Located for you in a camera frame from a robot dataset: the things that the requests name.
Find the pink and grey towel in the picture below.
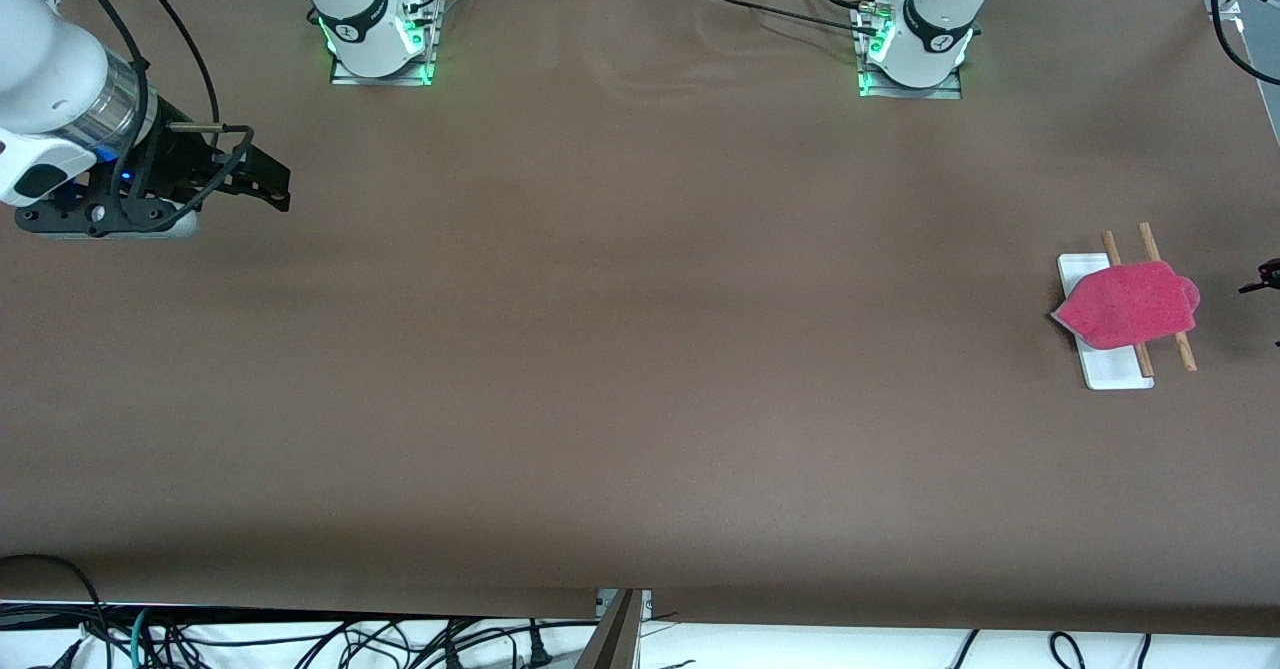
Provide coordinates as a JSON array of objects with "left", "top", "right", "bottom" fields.
[{"left": 1050, "top": 260, "right": 1202, "bottom": 352}]

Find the white rack with wooden rods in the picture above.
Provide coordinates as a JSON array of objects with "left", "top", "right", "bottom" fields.
[{"left": 1058, "top": 222, "right": 1199, "bottom": 391}]

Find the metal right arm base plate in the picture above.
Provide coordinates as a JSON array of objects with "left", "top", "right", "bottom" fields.
[{"left": 328, "top": 0, "right": 446, "bottom": 88}]

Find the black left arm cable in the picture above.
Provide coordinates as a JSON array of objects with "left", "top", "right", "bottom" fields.
[{"left": 1184, "top": 0, "right": 1280, "bottom": 87}]

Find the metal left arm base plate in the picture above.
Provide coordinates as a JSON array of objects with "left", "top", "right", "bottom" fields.
[{"left": 853, "top": 0, "right": 967, "bottom": 101}]

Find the thick black floor cable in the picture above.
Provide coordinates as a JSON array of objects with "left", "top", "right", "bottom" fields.
[{"left": 0, "top": 554, "right": 113, "bottom": 669}]

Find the black cable across table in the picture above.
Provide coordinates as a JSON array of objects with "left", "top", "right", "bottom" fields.
[{"left": 680, "top": 0, "right": 881, "bottom": 36}]

